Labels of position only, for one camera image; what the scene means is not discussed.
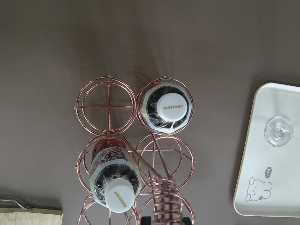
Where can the wooden cutting board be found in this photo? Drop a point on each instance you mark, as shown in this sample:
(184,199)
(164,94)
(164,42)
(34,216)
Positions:
(15,211)

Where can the cream serving tray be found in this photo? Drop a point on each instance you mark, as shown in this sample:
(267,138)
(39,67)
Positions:
(269,178)

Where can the tea bottle white cap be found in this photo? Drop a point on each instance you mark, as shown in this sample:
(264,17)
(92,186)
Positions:
(165,106)
(115,179)

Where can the copper wire bottle basket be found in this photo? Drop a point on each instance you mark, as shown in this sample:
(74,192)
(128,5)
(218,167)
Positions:
(107,108)

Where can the clear wine glass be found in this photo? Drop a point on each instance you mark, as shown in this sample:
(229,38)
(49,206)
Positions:
(279,131)

